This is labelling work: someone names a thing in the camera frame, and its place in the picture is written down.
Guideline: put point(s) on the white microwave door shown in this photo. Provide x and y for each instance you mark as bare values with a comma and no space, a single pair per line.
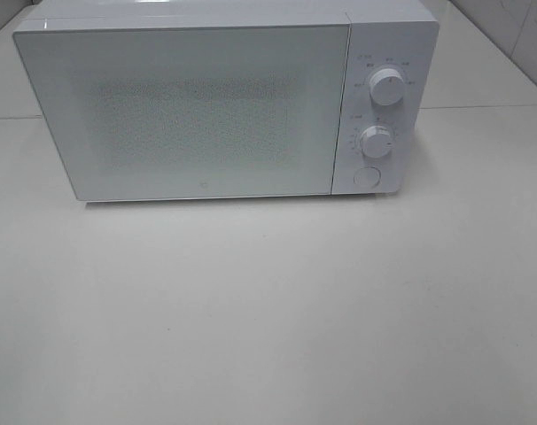
191,113

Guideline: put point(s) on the round white door release button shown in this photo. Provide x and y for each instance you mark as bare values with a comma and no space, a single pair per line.
367,177

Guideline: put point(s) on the lower white microwave knob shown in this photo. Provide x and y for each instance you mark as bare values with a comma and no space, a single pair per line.
376,141

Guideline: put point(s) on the white microwave knob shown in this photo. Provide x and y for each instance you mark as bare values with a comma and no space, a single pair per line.
387,86
376,141

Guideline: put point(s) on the upper white microwave knob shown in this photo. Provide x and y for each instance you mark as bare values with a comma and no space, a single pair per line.
387,86

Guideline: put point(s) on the white microwave oven body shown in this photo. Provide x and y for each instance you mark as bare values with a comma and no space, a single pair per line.
399,34

